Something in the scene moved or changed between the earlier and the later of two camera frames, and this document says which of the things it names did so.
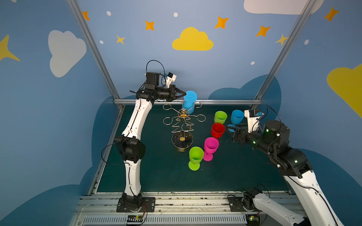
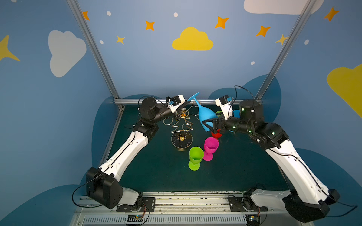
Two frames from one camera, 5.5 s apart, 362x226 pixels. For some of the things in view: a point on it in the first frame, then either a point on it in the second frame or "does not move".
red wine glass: x=218 y=130 does not move
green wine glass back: x=196 y=155 does not move
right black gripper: x=238 y=135 to x=218 y=124
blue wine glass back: x=189 y=100 to x=204 y=113
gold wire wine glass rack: x=183 y=138 does not move
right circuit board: x=252 y=220 does not move
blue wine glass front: x=237 y=117 does not move
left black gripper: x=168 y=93 to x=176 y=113
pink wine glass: x=210 y=146 does not move
